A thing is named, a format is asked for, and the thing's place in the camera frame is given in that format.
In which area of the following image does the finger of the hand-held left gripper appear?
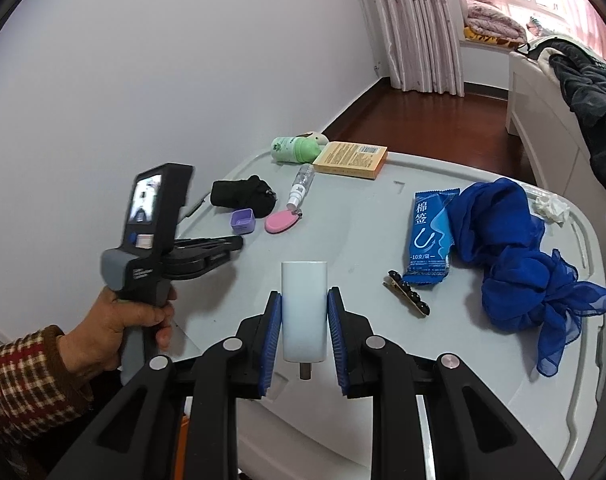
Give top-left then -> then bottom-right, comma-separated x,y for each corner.
173,236 -> 244,269

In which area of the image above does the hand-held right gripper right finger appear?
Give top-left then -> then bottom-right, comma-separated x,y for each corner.
327,286 -> 566,480

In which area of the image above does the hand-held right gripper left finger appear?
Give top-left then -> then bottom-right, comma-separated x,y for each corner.
45,289 -> 284,480

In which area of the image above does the white charger plug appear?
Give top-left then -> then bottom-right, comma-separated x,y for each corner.
281,260 -> 330,380

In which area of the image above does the person's left hand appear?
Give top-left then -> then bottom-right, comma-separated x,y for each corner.
58,287 -> 178,376

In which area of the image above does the purple square lens case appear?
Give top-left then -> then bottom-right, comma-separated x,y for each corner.
230,208 -> 256,236

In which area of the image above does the black cloth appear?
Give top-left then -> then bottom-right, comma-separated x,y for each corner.
210,175 -> 278,213

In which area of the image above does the pink oval key fob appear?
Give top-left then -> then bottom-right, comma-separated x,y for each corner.
264,208 -> 304,235

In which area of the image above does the black beaded hair clip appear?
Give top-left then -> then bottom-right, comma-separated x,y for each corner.
383,270 -> 431,318

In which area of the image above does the small clear spray bottle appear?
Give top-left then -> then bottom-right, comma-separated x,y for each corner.
286,163 -> 316,211

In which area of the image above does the pale green foam bottle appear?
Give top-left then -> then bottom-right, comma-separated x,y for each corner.
270,135 -> 324,165

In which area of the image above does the blue cotton swab packet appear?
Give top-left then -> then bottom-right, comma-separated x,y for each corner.
401,187 -> 461,285

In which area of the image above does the flat yellow cardboard box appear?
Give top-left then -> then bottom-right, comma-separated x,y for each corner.
313,141 -> 388,181

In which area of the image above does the blue sheer scarf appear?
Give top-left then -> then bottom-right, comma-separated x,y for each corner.
443,177 -> 606,378

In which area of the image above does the white crumpled tissue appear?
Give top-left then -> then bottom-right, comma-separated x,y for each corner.
534,195 -> 570,225

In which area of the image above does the pink dotted curtain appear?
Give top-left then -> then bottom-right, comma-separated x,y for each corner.
353,0 -> 468,97

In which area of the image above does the folded floral quilt pile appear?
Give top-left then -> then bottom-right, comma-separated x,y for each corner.
463,0 -> 528,48

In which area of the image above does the white bed frame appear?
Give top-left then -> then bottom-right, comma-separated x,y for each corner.
505,50 -> 606,196

